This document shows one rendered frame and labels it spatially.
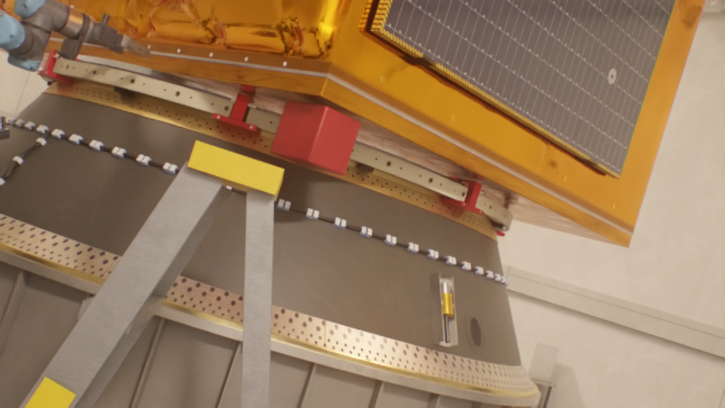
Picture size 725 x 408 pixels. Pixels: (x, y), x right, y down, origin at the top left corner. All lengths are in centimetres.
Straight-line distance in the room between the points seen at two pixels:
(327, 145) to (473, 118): 54
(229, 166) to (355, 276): 97
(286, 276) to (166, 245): 85
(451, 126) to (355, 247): 42
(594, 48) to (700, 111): 490
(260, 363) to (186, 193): 30
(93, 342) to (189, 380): 77
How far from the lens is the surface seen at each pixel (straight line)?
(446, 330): 247
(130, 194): 239
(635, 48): 309
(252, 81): 225
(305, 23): 211
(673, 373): 734
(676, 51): 344
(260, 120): 241
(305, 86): 209
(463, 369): 252
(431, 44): 224
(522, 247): 804
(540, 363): 739
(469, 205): 266
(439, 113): 236
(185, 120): 249
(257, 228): 146
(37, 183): 255
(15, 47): 225
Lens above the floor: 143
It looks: 4 degrees up
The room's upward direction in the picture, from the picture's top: 18 degrees clockwise
